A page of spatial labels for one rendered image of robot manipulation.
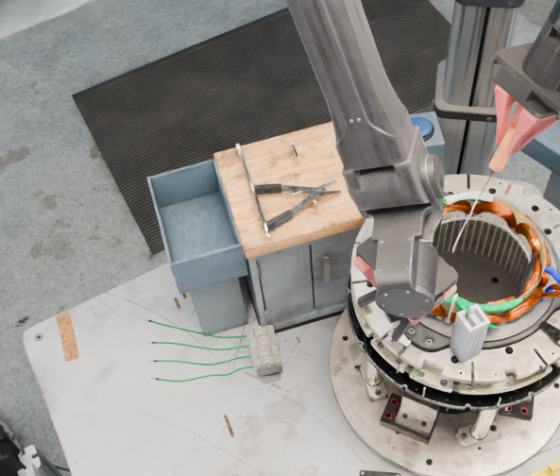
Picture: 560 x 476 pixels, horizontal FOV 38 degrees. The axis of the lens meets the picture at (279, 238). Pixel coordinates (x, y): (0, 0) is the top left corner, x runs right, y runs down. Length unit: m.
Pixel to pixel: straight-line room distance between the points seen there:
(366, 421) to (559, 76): 0.68
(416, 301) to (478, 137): 0.82
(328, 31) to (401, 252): 0.23
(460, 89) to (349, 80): 0.81
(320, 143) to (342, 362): 0.36
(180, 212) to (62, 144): 1.53
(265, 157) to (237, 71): 1.63
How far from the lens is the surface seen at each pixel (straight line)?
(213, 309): 1.36
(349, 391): 1.35
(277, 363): 1.36
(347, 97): 0.71
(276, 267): 1.25
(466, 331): 0.98
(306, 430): 1.35
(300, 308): 1.38
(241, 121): 2.72
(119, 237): 2.54
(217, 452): 1.35
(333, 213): 1.20
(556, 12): 0.85
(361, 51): 0.70
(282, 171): 1.25
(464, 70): 1.47
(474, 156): 1.62
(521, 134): 0.89
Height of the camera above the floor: 2.05
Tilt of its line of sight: 57 degrees down
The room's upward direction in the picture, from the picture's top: 7 degrees counter-clockwise
